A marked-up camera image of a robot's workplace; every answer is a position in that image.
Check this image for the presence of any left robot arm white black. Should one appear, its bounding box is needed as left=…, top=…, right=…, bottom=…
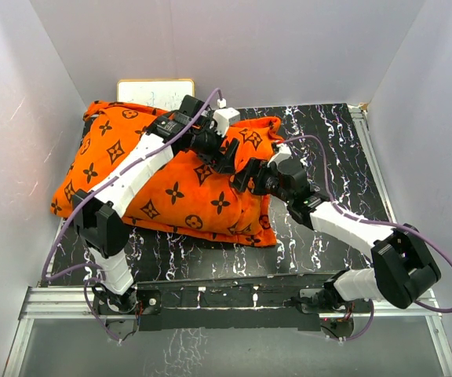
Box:
left=70, top=95, right=240, bottom=313

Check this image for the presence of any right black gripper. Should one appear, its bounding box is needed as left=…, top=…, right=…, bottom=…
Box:
left=228, top=158, right=292, bottom=205

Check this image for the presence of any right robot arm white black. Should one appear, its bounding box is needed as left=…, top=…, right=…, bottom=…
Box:
left=232, top=158, right=441, bottom=312

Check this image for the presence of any orange patterned pillowcase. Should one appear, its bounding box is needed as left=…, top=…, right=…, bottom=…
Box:
left=49, top=101, right=276, bottom=247

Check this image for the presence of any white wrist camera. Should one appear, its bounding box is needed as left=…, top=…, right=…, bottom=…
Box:
left=213, top=108, right=241, bottom=137
left=268, top=143, right=292, bottom=165

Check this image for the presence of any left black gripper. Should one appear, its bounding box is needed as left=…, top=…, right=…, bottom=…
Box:
left=190, top=121, right=239, bottom=175

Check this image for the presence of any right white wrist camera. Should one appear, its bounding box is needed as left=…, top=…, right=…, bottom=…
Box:
left=268, top=143, right=292, bottom=165

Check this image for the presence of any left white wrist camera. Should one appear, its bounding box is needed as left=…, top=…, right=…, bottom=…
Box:
left=213, top=108, right=241, bottom=137

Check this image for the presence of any small whiteboard yellow frame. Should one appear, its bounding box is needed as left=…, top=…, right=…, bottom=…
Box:
left=117, top=79, right=195, bottom=110

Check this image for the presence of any aluminium frame rail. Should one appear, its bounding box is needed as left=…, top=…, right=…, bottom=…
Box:
left=4, top=287, right=452, bottom=376

